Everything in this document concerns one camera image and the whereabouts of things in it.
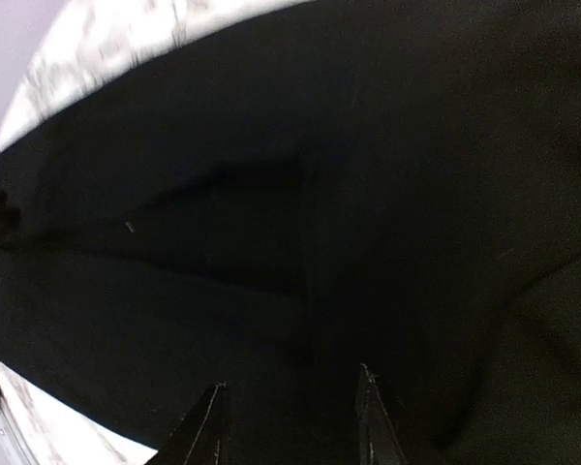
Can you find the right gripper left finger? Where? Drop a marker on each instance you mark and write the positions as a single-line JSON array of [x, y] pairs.
[[202, 436]]

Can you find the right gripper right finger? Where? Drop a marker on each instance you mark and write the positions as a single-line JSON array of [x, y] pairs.
[[378, 441]]

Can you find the black t-shirt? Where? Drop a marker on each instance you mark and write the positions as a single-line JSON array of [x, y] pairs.
[[394, 183]]

